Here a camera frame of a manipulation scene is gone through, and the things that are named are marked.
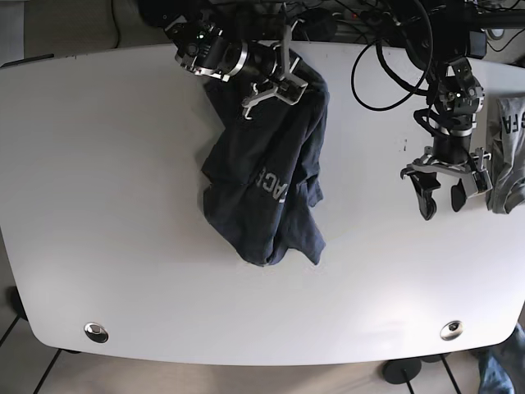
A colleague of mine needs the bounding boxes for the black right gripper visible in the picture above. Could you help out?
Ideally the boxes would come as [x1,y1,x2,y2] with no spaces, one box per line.
[241,22,308,120]

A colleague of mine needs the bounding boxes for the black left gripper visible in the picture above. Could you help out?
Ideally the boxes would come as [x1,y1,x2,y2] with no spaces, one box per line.
[400,146,491,221]

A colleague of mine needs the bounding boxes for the grey T-shirt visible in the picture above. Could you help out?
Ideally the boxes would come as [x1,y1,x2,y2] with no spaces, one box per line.
[486,95,524,214]

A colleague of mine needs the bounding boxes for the navy blue T-shirt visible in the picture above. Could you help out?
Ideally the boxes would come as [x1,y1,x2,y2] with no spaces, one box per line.
[202,61,330,266]

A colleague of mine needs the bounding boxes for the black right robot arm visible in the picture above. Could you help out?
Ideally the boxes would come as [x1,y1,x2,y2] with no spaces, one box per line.
[138,1,308,118]

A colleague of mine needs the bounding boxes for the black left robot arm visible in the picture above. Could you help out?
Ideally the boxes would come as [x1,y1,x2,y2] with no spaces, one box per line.
[357,1,492,221]

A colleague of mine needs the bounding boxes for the right silver table grommet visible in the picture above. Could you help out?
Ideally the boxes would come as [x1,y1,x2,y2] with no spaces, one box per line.
[440,320,463,341]

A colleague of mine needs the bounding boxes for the silver table grommet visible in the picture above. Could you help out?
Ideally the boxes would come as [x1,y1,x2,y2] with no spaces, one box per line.
[440,320,463,341]
[84,322,109,344]

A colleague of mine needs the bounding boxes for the black round stand base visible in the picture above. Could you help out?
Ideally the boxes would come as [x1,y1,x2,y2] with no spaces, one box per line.
[381,358,422,385]

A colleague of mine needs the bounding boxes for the person in blue jeans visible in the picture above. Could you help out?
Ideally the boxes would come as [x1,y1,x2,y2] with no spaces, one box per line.
[478,323,524,393]

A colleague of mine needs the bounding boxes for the left silver table grommet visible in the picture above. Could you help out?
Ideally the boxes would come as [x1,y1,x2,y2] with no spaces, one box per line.
[84,322,109,344]

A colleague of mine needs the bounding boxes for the black left table leg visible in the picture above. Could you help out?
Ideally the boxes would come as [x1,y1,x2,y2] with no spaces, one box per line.
[0,286,28,346]

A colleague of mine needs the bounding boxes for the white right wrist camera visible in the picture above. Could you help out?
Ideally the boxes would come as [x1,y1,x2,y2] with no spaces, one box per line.
[276,81,308,106]

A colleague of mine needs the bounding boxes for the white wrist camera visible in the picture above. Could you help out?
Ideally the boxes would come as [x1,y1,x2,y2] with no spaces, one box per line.
[276,81,308,106]
[463,168,492,199]

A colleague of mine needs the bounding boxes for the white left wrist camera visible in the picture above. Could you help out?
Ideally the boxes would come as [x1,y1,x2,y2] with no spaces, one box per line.
[463,168,492,199]

